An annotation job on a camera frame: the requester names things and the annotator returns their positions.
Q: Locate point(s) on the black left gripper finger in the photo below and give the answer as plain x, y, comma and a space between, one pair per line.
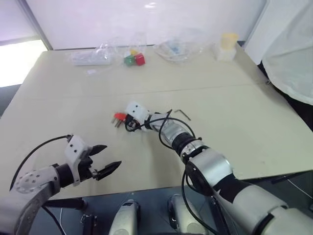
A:
97, 148
107, 169

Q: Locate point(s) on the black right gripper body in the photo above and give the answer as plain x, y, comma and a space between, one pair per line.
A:
133, 123

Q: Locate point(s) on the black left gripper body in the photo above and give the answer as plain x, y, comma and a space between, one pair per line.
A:
86, 170

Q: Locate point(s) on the red hex key holder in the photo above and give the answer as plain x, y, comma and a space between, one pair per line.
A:
119, 115

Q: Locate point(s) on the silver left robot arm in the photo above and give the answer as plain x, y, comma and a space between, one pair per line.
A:
29, 181

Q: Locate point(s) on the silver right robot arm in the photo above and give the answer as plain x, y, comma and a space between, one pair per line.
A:
215, 169

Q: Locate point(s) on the loose dark hex key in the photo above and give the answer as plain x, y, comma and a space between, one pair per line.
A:
183, 113

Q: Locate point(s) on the silver rounded robot leg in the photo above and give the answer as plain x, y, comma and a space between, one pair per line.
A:
127, 213
181, 215

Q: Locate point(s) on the green cube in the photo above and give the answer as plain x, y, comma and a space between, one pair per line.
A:
129, 60

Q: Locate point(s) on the red cube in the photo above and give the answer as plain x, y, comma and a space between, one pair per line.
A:
140, 59

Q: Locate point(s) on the small paper tag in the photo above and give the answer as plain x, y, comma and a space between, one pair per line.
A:
91, 71

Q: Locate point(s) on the yellow cube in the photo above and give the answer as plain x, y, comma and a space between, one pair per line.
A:
133, 52

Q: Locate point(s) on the white box in clear bag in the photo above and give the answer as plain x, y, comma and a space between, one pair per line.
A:
89, 60

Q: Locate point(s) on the clear plastic bag with cubes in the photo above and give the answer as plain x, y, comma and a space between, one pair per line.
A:
115, 47

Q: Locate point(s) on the clear bag with blue item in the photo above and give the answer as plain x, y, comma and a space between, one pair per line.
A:
174, 50

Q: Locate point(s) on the yellow plastic cup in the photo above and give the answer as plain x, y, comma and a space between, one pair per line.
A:
229, 40

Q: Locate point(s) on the white cloth cover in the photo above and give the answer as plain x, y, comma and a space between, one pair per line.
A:
288, 49

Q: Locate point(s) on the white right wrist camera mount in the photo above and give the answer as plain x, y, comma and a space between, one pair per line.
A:
135, 109

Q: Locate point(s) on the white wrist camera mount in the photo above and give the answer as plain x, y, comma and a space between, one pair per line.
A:
135, 109
75, 147

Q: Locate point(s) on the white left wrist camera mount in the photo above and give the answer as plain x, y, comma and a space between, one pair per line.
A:
75, 147

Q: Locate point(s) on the grey window frame post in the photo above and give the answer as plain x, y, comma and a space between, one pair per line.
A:
36, 22

